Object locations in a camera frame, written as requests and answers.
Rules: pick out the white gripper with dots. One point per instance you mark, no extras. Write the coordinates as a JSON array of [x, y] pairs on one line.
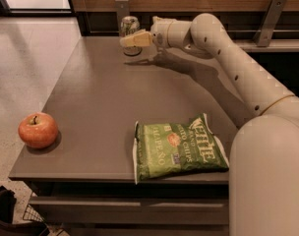
[[159, 30]]

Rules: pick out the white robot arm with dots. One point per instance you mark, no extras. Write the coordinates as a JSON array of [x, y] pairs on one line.
[[264, 157]]

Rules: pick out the red apple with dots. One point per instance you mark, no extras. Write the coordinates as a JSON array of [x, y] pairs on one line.
[[38, 130]]

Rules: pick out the green jalapeno chips bag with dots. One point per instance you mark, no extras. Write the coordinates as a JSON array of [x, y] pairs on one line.
[[168, 149]]

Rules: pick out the grey table drawer front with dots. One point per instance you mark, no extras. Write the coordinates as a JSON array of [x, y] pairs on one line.
[[132, 210]]

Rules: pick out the left metal wall bracket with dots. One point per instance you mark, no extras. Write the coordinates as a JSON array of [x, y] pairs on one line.
[[122, 10]]

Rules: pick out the metal wall bracket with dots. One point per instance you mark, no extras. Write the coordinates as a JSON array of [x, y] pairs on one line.
[[264, 34], [122, 10]]

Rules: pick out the right metal wall bracket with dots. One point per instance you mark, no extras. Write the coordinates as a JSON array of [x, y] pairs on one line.
[[264, 34]]

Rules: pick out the wire basket under table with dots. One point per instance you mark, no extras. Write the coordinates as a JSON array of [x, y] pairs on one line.
[[31, 214]]

